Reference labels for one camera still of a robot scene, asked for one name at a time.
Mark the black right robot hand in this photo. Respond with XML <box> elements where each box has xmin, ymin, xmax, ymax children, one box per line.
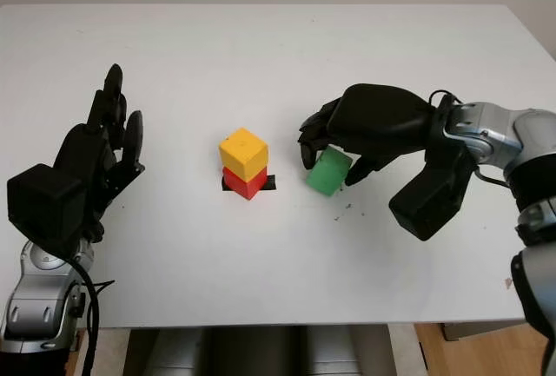
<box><xmin>296</xmin><ymin>83</ymin><xmax>440</xmax><ymax>188</ymax></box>

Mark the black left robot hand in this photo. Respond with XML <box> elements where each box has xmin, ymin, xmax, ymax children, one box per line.
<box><xmin>54</xmin><ymin>63</ymin><xmax>147</xmax><ymax>242</ymax></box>

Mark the green cube block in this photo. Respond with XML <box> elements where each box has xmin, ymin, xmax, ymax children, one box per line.
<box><xmin>305</xmin><ymin>146</ymin><xmax>352</xmax><ymax>198</ymax></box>

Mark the yellow cube block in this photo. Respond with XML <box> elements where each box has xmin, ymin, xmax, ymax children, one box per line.
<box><xmin>218</xmin><ymin>127</ymin><xmax>268</xmax><ymax>179</ymax></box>

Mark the red cube block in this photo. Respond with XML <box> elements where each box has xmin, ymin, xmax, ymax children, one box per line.
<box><xmin>222</xmin><ymin>166</ymin><xmax>268</xmax><ymax>201</ymax></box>

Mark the black tape strip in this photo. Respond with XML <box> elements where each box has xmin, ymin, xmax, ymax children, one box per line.
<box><xmin>221</xmin><ymin>174</ymin><xmax>277</xmax><ymax>193</ymax></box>

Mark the white table leg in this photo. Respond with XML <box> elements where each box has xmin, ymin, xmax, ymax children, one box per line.
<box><xmin>386</xmin><ymin>323</ymin><xmax>420</xmax><ymax>376</ymax></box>
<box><xmin>97</xmin><ymin>327</ymin><xmax>131</xmax><ymax>376</ymax></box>

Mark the grey metal bar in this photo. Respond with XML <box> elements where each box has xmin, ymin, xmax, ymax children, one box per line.
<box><xmin>441</xmin><ymin>320</ymin><xmax>529</xmax><ymax>342</ymax></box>

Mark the dark grey robot body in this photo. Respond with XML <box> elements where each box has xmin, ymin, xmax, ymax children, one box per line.
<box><xmin>123</xmin><ymin>326</ymin><xmax>387</xmax><ymax>376</ymax></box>

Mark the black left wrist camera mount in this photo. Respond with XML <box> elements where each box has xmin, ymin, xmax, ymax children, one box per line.
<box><xmin>6</xmin><ymin>163</ymin><xmax>88</xmax><ymax>255</ymax></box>

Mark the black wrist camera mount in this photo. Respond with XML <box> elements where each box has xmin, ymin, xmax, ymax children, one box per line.
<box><xmin>6</xmin><ymin>163</ymin><xmax>88</xmax><ymax>255</ymax></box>
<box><xmin>388</xmin><ymin>97</ymin><xmax>474</xmax><ymax>242</ymax></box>

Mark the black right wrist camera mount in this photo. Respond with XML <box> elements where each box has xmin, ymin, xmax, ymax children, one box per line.
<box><xmin>388</xmin><ymin>97</ymin><xmax>474</xmax><ymax>242</ymax></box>

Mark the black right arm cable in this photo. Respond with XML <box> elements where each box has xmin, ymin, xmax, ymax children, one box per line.
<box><xmin>428</xmin><ymin>89</ymin><xmax>510</xmax><ymax>185</ymax></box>

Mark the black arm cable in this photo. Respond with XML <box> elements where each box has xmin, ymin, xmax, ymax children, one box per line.
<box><xmin>428</xmin><ymin>89</ymin><xmax>510</xmax><ymax>185</ymax></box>
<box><xmin>69</xmin><ymin>258</ymin><xmax>116</xmax><ymax>376</ymax></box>

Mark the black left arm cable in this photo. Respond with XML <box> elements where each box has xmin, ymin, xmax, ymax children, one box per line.
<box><xmin>69</xmin><ymin>258</ymin><xmax>116</xmax><ymax>376</ymax></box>

